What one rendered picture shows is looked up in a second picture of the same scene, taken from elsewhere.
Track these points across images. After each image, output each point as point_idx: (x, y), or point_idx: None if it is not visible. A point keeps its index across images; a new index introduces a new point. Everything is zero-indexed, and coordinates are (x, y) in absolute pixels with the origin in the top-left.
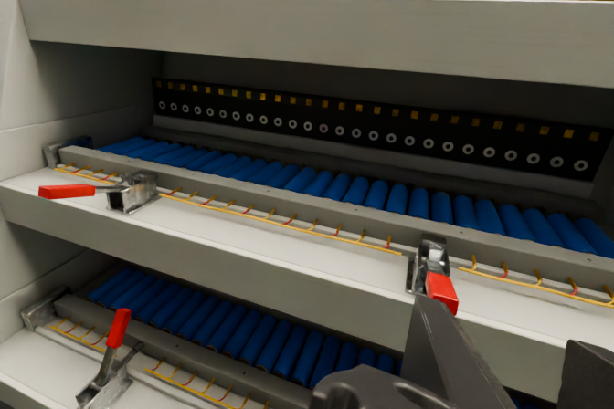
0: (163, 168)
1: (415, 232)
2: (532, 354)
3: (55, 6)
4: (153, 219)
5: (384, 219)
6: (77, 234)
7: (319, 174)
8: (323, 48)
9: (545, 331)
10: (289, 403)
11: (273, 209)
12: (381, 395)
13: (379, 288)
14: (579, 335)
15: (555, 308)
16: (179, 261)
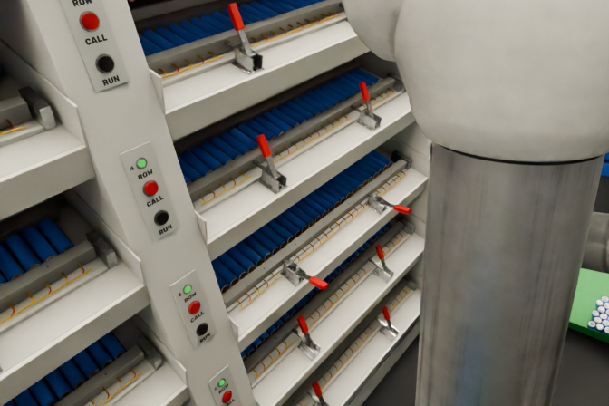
0: (281, 255)
1: (364, 196)
2: (401, 204)
3: (233, 233)
4: (313, 269)
5: (357, 199)
6: (284, 311)
7: (306, 198)
8: (344, 166)
9: (401, 197)
10: (345, 279)
11: (329, 227)
12: None
13: (377, 219)
14: (403, 192)
15: (394, 188)
16: (327, 271)
